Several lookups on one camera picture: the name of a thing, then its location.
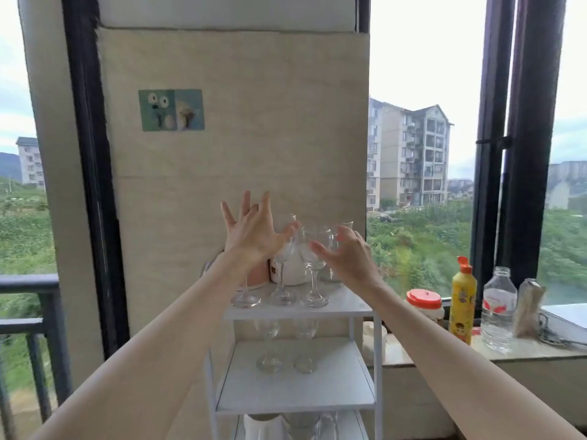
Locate white metal shelf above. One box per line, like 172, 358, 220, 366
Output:
201, 249, 385, 440

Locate person's right forearm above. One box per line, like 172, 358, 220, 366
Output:
362, 277, 587, 440

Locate distant white building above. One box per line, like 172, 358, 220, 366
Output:
15, 136, 46, 189

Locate plain white mug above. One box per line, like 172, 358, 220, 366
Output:
243, 412, 287, 440

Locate black balcony railing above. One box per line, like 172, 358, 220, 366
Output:
0, 273, 74, 440

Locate clear bag beige contents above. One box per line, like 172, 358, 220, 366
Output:
512, 277, 548, 339

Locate person's left hand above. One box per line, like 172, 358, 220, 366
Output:
220, 191, 300, 279

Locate pink ceramic mug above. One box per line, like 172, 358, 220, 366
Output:
238, 260, 271, 292

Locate flat white box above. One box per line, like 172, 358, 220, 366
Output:
539, 302, 587, 347

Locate clear plastic water bottle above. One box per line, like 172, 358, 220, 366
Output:
480, 266, 519, 354

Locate yellow bottle orange cap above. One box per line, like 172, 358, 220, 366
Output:
448, 256, 478, 346

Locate teal cartoon wall sticker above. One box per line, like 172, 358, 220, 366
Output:
138, 89, 206, 133

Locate white printed ceramic mug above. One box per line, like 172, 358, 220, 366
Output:
269, 249, 314, 287

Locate black window frame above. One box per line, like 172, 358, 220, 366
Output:
469, 0, 570, 313

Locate tall clear tumbler glass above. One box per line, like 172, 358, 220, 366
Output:
320, 220, 355, 284

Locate wine glass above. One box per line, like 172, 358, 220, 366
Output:
293, 319, 320, 375
231, 274, 262, 309
298, 226, 332, 309
254, 319, 283, 375
268, 217, 300, 307

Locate red-lid plastic jar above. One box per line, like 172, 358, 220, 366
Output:
405, 288, 446, 324

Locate grey apartment building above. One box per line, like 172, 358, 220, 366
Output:
366, 97, 456, 213

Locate black door frame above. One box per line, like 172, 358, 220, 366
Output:
61, 0, 132, 361

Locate black cable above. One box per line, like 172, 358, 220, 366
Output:
537, 313, 587, 350

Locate clear glass mug cup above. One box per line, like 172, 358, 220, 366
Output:
284, 412, 322, 440
319, 411, 341, 440

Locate person's right hand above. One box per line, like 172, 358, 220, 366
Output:
309, 227, 386, 296

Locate small white round pot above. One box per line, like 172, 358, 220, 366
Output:
362, 321, 389, 363

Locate person's left forearm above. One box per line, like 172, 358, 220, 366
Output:
27, 254, 257, 440

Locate beige stone windowsill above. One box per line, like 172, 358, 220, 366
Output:
366, 332, 587, 368

